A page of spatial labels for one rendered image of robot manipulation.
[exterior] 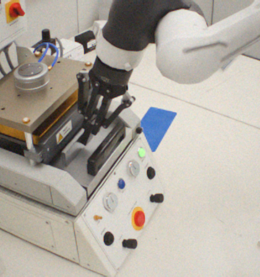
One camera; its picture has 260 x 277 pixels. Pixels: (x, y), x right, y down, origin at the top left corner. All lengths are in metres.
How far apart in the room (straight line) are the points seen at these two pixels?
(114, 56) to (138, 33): 0.06
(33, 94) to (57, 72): 0.11
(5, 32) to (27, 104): 0.24
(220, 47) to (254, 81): 1.08
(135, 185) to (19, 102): 0.35
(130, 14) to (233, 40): 0.17
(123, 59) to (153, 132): 0.66
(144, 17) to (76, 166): 0.38
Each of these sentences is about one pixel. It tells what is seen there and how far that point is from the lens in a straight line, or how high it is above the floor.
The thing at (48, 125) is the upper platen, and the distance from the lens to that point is 0.91.
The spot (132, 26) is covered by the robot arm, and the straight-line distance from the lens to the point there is 0.71.
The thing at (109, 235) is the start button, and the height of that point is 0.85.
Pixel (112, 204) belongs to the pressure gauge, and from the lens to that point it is 0.95.
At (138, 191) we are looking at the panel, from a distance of 1.06.
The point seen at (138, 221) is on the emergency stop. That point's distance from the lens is 1.04.
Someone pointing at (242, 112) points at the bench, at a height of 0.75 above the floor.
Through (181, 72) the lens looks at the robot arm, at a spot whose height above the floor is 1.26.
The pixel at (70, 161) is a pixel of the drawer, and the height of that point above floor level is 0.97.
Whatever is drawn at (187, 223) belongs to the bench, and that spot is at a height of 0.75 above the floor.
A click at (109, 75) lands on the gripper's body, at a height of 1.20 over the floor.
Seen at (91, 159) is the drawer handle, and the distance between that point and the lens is 0.88.
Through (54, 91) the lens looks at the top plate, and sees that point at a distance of 0.92.
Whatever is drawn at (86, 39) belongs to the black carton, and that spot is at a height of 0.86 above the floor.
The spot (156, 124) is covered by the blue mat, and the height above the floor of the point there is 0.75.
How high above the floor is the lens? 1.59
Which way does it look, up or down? 38 degrees down
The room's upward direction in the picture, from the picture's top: straight up
